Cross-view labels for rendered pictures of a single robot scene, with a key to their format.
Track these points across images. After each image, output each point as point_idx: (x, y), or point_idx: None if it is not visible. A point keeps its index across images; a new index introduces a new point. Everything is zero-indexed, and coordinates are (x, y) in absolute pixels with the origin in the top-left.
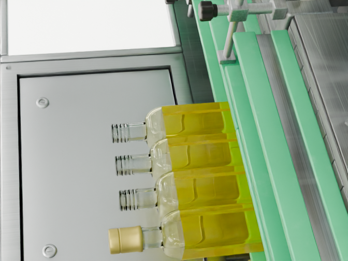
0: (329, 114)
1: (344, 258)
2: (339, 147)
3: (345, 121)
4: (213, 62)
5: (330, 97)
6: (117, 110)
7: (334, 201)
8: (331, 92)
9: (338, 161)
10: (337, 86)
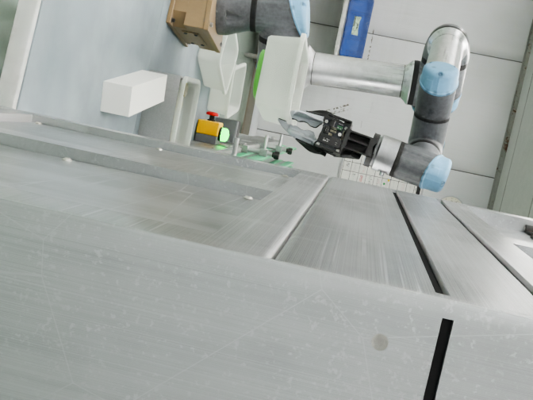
0: (218, 150)
1: (238, 155)
2: (221, 150)
3: (213, 148)
4: None
5: (212, 149)
6: None
7: None
8: (212, 149)
9: (223, 152)
10: (207, 148)
